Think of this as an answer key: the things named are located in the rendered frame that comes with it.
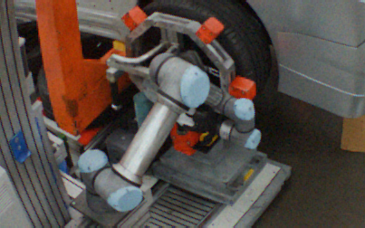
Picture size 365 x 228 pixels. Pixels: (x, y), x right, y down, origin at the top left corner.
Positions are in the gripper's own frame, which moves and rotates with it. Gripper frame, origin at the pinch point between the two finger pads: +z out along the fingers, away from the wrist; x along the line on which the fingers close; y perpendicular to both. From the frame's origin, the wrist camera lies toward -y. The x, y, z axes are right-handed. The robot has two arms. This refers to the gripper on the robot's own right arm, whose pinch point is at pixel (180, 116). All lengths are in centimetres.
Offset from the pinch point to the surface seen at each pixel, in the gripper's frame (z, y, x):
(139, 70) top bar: 19.8, 15.0, -1.7
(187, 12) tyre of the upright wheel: 12.6, 31.4, -28.7
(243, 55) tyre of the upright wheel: -12.4, 15.4, -29.9
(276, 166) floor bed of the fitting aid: -14, -75, -60
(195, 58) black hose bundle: -0.4, 20.3, -12.5
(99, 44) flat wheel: 110, -35, -65
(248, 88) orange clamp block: -18.4, 5.5, -22.5
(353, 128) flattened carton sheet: -47, -82, -123
